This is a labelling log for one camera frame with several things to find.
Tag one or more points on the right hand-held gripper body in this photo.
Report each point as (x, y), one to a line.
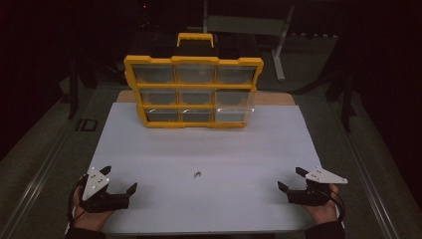
(312, 195)

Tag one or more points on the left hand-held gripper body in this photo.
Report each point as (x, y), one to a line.
(94, 186)

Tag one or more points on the small metal screw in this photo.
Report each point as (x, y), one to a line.
(197, 174)

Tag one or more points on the clear plastic drawer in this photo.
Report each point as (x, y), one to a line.
(234, 99)

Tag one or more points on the yellow organizer case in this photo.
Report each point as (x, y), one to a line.
(195, 85)

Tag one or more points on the person's right hand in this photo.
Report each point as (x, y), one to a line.
(320, 213)

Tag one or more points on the person's left hand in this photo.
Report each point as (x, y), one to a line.
(89, 220)

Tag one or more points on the white board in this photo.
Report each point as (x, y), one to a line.
(199, 205)

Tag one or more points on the black stand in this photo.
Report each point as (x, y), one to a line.
(346, 109)
(73, 99)

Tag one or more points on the grey metal stand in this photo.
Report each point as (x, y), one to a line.
(282, 49)

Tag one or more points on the metal floor rail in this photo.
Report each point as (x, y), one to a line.
(31, 186)
(370, 186)

